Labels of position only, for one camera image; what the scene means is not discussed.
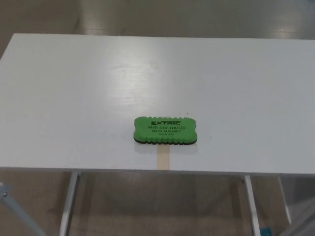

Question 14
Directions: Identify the green whiteboard eraser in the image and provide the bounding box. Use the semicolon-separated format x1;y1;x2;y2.
133;115;199;145

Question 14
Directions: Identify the long beige masking tape strip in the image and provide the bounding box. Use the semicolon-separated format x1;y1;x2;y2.
156;143;170;171

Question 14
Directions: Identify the grey metal frame bar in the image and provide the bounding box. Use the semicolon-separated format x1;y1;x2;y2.
0;182;28;236
283;214;315;236

